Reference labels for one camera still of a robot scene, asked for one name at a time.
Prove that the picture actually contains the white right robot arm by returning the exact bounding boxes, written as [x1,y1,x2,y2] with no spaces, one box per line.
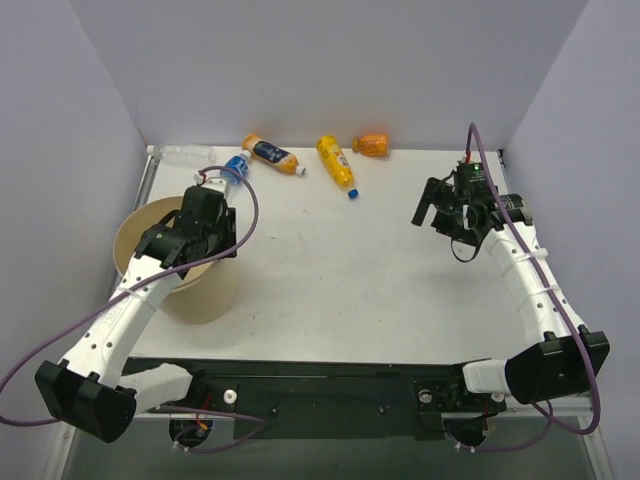
[412,163,610,404]

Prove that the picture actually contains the tan round bin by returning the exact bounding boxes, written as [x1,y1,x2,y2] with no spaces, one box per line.
[113,196,240,324]

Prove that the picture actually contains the orange bottle with blue label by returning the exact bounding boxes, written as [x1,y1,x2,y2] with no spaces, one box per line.
[242,134,306,176]

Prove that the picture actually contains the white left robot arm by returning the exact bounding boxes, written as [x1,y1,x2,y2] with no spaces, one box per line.
[35,186,236,443]

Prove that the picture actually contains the yellow bottle with blue cap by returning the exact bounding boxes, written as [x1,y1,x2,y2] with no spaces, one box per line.
[316,135,359,200]

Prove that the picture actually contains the black mounting rail plate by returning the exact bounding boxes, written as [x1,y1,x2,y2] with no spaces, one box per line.
[122,357,511,444]

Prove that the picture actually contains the small orange bottle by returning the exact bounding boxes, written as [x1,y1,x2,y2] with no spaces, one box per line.
[351,134,391,158]

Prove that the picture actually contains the aluminium frame rail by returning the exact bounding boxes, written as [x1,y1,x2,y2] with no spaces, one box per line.
[506,396,615,479]

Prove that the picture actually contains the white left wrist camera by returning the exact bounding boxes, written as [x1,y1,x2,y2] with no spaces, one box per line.
[194,170,231,198]

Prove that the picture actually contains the clear plastic bottle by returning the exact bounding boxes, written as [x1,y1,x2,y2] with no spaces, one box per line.
[146,144,216,168]

